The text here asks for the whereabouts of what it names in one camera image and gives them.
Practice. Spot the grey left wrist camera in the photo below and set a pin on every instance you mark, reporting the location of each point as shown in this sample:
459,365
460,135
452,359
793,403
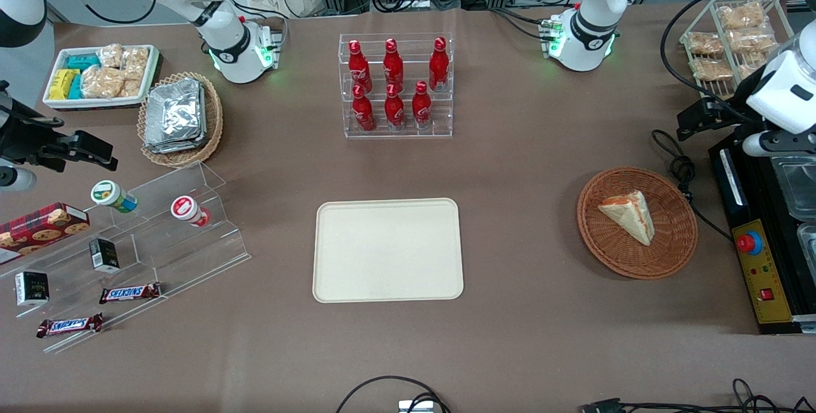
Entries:
758,145

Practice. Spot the cream plastic tray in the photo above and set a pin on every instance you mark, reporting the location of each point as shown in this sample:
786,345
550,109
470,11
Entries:
387,250

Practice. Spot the silver foil pack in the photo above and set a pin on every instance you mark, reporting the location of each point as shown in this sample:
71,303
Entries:
173,113

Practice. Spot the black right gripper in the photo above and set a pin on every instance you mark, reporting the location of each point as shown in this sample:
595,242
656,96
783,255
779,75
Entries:
24,139

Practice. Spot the clear plastic container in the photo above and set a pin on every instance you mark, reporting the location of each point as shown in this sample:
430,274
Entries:
797,187
808,244

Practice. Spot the red lid yogurt cup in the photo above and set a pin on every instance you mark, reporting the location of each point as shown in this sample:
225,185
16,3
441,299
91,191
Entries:
187,209

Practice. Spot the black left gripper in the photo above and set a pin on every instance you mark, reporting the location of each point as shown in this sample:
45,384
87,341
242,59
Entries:
719,113

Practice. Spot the yellow snack pack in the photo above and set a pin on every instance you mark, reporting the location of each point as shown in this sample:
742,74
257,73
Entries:
60,83

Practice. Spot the small white device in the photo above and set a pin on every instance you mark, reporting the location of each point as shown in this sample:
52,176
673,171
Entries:
415,406

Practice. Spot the small black white box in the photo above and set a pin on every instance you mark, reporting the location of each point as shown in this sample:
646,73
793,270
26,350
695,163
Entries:
32,289

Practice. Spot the red cola bottle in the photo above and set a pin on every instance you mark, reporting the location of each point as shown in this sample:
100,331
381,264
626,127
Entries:
438,65
393,65
421,107
394,109
359,69
363,112

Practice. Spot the white rectangular snack tray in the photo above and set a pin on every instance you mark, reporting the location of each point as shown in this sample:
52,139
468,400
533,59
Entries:
95,104

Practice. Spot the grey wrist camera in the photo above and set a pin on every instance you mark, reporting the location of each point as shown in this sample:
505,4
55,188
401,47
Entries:
758,145
16,179

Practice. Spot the clear acrylic stepped stand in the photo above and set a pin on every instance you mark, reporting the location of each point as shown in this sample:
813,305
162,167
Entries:
178,253

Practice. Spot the clear acrylic bottle rack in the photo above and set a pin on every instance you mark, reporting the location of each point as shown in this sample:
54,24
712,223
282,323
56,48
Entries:
408,132

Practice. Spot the clear rice cracker pack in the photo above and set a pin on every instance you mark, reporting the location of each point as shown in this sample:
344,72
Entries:
711,69
704,43
135,60
741,16
752,40
102,81
747,71
132,87
111,55

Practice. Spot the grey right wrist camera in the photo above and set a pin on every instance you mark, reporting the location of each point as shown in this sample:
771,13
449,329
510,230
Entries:
16,179

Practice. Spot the black machine yellow panel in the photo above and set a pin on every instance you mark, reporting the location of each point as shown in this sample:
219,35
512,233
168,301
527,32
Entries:
765,273

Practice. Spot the red tartan cookie box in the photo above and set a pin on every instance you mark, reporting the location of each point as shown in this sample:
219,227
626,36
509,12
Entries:
38,228

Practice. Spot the red emergency stop button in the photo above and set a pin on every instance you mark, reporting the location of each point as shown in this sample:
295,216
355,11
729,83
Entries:
750,243

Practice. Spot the green lid yogurt cup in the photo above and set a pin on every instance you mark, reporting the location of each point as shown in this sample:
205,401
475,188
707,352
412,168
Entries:
111,195

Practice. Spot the round brown wicker basket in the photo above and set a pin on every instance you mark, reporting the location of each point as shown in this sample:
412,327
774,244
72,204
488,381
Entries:
612,253

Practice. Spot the oval tan wicker basket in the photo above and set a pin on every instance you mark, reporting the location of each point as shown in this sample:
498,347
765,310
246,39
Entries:
213,126

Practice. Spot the brown Snickers bar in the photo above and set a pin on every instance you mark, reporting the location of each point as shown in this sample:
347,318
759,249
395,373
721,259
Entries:
69,326
129,293

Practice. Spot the triangle sandwich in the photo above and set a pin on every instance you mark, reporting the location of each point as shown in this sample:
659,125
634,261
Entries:
631,215

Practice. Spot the teal snack pack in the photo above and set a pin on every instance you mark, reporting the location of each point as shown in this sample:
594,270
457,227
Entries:
83,62
76,88

